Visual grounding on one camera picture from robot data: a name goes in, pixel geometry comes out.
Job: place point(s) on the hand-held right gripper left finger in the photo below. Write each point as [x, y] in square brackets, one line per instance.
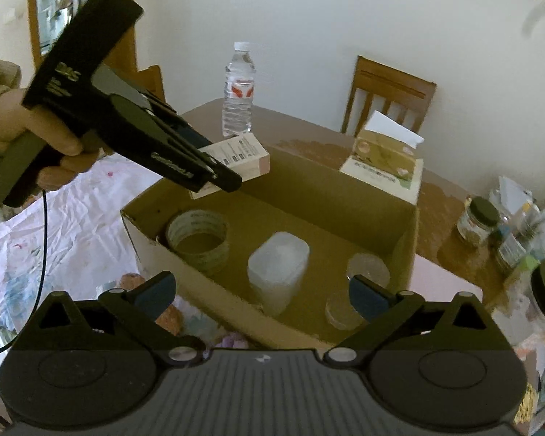
[156, 297]

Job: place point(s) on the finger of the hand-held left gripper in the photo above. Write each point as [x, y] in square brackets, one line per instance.
[181, 125]
[209, 172]

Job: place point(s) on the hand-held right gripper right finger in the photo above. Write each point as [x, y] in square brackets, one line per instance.
[368, 300]

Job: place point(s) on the small white carton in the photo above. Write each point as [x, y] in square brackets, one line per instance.
[247, 152]

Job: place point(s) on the cardboard box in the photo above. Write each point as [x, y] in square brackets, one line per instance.
[299, 209]

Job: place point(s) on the person's left hand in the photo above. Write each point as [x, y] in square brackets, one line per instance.
[50, 134]

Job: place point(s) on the clear round jar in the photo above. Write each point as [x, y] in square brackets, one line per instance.
[339, 314]

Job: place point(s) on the clear round lid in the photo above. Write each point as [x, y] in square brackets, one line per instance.
[369, 265]

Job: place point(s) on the wooden framed mirror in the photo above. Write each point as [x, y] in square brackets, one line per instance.
[37, 36]

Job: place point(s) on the plastic water bottle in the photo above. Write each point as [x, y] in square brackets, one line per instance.
[238, 100]

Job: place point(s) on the clear tape roll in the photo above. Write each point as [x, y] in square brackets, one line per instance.
[219, 254]

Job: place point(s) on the purple knitted flower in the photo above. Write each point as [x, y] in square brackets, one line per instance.
[234, 340]

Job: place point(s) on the white plastic container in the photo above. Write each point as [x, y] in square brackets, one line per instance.
[277, 268]

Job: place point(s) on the floral white tablecloth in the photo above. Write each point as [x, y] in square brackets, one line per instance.
[72, 236]

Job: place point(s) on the glass jar with dark lid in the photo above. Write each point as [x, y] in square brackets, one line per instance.
[474, 225]

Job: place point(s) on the green tissue box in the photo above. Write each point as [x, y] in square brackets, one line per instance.
[381, 159]

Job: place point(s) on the small labelled jar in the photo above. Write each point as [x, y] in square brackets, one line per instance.
[511, 252]

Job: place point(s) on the white wall switch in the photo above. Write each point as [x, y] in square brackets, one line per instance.
[10, 13]

